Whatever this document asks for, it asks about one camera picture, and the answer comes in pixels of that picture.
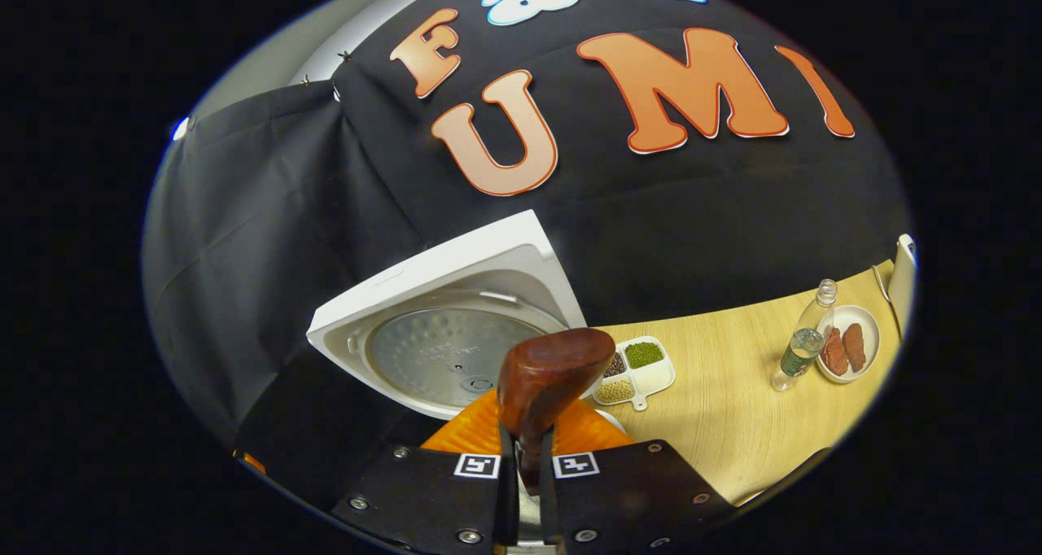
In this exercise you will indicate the brown wooden spoon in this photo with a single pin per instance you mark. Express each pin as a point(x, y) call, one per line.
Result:
point(553, 376)

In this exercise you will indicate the clear plastic water bottle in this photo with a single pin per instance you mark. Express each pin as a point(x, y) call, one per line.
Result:
point(802, 351)

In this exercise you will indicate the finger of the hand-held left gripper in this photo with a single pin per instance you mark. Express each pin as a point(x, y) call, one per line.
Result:
point(326, 425)

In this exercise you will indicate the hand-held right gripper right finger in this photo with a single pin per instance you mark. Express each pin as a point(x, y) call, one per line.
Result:
point(547, 498)

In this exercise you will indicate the white toaster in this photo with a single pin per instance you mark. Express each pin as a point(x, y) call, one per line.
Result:
point(902, 286)

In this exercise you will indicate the white rice cooker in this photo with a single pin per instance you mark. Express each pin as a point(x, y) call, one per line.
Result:
point(423, 294)

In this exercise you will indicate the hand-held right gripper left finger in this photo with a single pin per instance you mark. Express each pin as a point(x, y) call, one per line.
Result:
point(506, 498)

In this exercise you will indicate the white divided bean dish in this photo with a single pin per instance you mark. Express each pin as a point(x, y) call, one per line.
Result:
point(655, 378)

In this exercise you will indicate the white oval plate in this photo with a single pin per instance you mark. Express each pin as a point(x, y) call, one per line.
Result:
point(869, 319)

